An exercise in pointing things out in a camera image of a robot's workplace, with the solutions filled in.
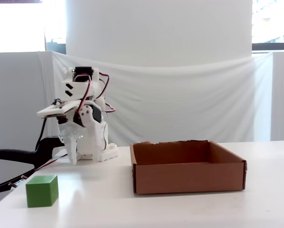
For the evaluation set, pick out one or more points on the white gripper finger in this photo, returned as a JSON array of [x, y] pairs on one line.
[[71, 149], [96, 140]]

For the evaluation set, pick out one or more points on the green cube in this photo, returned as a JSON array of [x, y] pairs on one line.
[[42, 192]]

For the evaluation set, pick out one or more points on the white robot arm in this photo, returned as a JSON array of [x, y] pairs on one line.
[[80, 89]]

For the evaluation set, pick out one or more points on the brown cardboard box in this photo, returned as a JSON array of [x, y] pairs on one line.
[[189, 177]]

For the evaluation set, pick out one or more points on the white partition panel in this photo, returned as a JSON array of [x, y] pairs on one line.
[[283, 95], [13, 99]]

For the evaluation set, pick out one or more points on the black circuit board strip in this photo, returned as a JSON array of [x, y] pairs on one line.
[[1, 187]]

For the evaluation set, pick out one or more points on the white cloth backdrop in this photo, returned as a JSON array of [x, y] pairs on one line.
[[179, 99]]

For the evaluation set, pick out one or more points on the bright window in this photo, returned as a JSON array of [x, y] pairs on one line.
[[272, 21], [18, 26]]

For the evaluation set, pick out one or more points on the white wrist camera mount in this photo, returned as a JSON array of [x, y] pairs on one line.
[[61, 109]]

